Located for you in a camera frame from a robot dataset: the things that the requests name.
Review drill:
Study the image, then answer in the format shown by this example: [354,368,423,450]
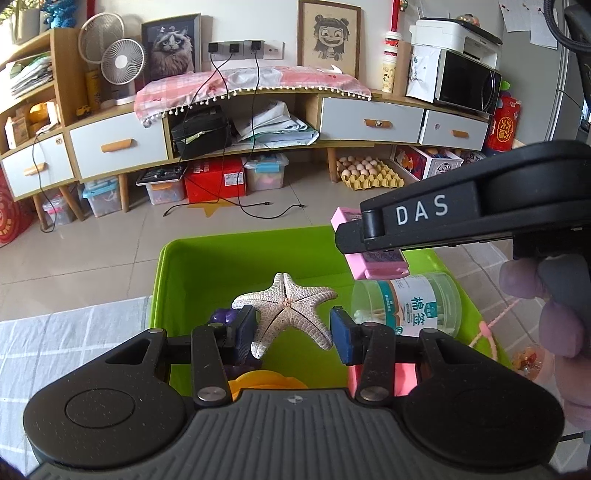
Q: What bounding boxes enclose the beige starfish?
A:
[231,272,339,360]

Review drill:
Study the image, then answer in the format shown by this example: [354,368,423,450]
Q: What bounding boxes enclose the stacked paper cups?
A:
[381,31,400,94]

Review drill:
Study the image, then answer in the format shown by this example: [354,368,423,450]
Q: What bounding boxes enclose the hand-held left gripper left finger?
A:
[104,305,259,408]

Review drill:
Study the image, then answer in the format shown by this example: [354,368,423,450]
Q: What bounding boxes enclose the small clear storage box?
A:
[42,193,77,226]

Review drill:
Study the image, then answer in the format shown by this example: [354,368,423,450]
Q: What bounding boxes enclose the white drawer wooden handle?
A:
[419,110,489,151]
[68,111,169,181]
[0,134,75,200]
[321,97,426,141]

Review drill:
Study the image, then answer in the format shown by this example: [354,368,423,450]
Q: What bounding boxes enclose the framed cat picture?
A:
[141,13,202,84]

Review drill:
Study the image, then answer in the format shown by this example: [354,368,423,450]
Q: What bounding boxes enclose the potted plant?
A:
[0,0,43,44]

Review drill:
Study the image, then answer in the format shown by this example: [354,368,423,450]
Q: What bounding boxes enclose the pink beaded strap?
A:
[468,305,515,363]

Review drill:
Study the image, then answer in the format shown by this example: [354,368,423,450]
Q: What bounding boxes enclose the clear box blue lid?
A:
[82,178,123,217]

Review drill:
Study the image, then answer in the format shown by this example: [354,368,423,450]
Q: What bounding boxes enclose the yellow box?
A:
[85,69,103,112]

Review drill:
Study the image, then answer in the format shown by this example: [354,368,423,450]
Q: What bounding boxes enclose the large white fan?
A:
[78,12,125,64]

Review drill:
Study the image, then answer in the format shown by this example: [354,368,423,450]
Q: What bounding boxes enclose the green plastic bin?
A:
[151,224,513,398]

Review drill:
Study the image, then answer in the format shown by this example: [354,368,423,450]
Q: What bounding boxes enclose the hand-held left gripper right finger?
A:
[330,307,485,408]

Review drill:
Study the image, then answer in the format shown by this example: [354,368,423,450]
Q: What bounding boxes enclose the framed girl drawing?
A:
[297,0,362,80]

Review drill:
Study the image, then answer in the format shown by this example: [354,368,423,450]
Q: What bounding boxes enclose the white checked blanket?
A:
[0,240,559,467]

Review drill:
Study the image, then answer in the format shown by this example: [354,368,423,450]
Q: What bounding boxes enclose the black power cable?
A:
[240,41,308,220]
[178,41,232,162]

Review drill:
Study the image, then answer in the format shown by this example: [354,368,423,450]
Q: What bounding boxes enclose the person's right hand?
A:
[499,258,591,430]

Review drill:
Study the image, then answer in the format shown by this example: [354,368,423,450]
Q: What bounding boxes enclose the white printer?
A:
[409,17,503,70]

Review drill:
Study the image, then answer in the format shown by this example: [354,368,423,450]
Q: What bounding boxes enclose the pink tasselled cloth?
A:
[134,65,372,129]

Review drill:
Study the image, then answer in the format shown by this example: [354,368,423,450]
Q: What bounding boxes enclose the yellow star floor sticker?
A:
[187,198,234,219]

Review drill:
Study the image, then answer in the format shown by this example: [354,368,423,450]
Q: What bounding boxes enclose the purple toy grapes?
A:
[210,308,259,372]

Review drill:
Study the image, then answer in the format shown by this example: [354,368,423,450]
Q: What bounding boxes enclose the wooden TV cabinet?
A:
[0,28,502,232]

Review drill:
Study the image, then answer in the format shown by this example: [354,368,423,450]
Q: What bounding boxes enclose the small cardboard box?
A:
[4,115,29,148]

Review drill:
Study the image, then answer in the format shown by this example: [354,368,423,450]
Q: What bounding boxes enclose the pink gourd toy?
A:
[347,362,420,402]

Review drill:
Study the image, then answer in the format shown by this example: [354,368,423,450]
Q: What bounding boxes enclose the yellow egg tray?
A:
[336,155,404,191]

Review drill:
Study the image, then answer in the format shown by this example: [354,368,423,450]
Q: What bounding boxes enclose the clear box orange latch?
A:
[143,180,185,206]

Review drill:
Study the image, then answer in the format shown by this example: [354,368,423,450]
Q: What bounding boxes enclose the folded grey sheets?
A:
[231,99,320,148]

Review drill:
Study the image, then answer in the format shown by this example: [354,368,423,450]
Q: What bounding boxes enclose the red gift bag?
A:
[484,92,525,153]

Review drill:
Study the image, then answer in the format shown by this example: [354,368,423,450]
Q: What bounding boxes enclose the blue ornament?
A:
[41,0,77,28]

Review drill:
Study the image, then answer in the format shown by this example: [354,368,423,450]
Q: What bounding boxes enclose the white wall notes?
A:
[498,0,560,49]

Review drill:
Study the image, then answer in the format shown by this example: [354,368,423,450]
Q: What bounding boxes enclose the cardboard box red print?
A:
[462,148,499,167]

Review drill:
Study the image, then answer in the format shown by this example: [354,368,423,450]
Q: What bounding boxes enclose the black electronic device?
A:
[136,165,186,186]

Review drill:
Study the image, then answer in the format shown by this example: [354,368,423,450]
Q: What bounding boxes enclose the black and white microwave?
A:
[406,48,503,116]

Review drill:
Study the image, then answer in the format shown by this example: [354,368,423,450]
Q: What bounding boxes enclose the black bag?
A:
[171,105,232,160]

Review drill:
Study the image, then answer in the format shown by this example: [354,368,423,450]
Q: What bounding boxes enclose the orange toy plate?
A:
[228,369,308,400]

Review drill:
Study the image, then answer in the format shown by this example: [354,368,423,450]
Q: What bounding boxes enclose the clear box pink contents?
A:
[242,154,289,192]

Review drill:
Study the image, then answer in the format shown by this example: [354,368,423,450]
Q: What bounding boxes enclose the stack of papers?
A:
[9,54,54,97]

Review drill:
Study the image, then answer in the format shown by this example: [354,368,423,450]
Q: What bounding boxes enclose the white wall socket row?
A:
[208,39,284,61]

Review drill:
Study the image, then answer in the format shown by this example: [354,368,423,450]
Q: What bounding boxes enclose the small white fan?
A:
[100,38,147,104]

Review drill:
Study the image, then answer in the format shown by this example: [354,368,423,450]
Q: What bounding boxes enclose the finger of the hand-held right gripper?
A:
[335,217,467,254]

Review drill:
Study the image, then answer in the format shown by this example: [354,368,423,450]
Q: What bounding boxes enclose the clear cotton swab jar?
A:
[351,272,462,340]

